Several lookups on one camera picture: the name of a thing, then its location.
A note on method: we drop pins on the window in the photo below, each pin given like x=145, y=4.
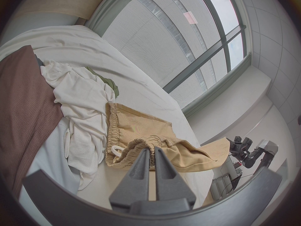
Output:
x=164, y=32

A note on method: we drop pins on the cream garment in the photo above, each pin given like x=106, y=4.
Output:
x=80, y=98

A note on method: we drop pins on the olive green garment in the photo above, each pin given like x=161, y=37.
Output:
x=110, y=85

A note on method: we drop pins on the brown garment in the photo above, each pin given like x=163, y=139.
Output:
x=23, y=98

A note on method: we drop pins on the white garment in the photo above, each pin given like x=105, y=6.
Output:
x=51, y=154

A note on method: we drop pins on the mustard yellow shorts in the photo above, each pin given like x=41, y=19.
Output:
x=141, y=126

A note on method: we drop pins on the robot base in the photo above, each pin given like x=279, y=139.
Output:
x=221, y=185

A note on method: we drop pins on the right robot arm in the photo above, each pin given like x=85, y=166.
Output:
x=268, y=146

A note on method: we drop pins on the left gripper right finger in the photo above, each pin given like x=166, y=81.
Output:
x=171, y=185

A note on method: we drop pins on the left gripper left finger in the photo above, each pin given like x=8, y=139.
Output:
x=134, y=185

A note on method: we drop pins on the bed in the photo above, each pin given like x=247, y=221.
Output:
x=141, y=86

